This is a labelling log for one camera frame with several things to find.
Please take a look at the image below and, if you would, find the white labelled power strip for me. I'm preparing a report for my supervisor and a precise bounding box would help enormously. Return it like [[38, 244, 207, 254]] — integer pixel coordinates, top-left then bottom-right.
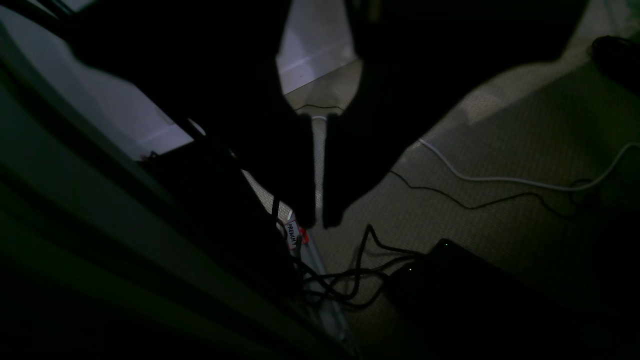
[[282, 215, 362, 360]]

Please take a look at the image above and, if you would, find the thin black floor cable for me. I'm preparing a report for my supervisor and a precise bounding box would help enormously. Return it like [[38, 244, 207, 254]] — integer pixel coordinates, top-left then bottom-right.
[[389, 170, 594, 219]]

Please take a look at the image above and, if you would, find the black cable bundle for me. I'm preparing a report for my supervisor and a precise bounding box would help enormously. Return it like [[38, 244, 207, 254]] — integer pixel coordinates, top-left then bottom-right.
[[295, 224, 421, 308]]

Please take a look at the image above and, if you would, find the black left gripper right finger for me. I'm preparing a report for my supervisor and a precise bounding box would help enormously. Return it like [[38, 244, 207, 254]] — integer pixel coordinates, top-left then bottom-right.
[[322, 0, 588, 229]]

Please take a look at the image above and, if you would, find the white floor cable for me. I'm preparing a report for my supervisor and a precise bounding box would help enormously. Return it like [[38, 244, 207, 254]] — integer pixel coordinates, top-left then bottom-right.
[[419, 138, 640, 192]]

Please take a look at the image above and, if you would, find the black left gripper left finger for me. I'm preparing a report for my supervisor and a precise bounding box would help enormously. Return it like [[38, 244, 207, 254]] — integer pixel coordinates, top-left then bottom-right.
[[65, 0, 316, 228]]

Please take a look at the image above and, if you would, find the black power adapter box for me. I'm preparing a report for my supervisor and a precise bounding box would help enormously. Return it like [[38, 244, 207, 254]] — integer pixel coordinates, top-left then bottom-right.
[[384, 239, 569, 360]]

